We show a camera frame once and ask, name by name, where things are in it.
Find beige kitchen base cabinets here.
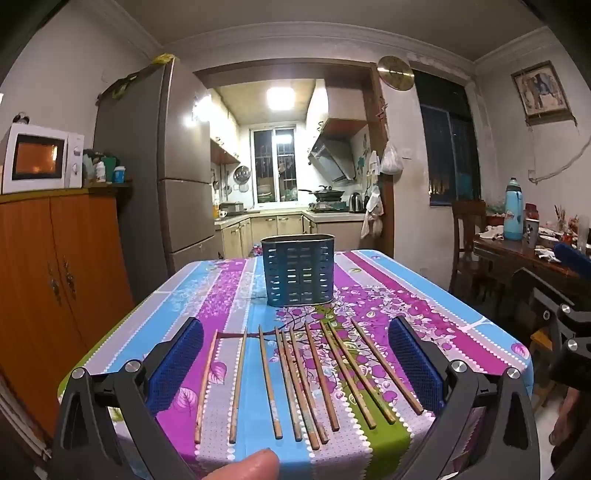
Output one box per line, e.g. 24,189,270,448
215,210,366,260

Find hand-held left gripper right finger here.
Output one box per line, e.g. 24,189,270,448
387,316,542,480

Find white microwave oven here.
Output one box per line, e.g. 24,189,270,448
0,124,85,195

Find yellow green cloth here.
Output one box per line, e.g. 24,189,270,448
98,52,179,100

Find blue slotted utensil holder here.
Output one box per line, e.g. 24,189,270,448
261,234,336,308

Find dark room window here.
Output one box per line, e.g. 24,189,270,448
412,69,484,207

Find steel range hood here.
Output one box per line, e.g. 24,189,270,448
308,137,358,184

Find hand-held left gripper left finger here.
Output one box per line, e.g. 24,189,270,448
51,316,206,480

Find barred kitchen window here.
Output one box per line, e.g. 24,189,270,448
250,126,297,204

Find person's left hand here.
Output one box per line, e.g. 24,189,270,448
201,449,280,480

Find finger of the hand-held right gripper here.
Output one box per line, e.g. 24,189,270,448
553,242,591,280
510,267,591,326

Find hanging white towel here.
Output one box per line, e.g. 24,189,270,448
361,185,385,239

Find row of wooden chopsticks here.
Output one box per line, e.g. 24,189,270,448
194,318,424,451

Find floral striped tablecloth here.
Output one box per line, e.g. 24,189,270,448
58,249,534,480

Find grey refrigerator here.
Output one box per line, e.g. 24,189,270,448
93,58,217,305

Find framed elephant picture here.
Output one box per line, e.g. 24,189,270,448
510,60,576,126

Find wooden chair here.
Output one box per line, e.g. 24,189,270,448
448,199,491,302

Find person's right forearm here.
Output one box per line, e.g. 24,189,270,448
549,385,591,460

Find dark wooden dining table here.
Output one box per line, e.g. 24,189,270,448
473,225,591,298

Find orange wooden cabinet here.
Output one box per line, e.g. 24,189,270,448
0,186,136,439

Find blue thermos bottle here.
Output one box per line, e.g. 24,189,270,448
503,177,525,241

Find square ceiling light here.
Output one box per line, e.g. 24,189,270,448
266,86,297,111

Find white wall cable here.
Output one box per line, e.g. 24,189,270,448
527,124,591,184

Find black wok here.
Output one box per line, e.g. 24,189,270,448
298,185,346,200

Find white plastic bag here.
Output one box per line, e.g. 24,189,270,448
379,140,404,175

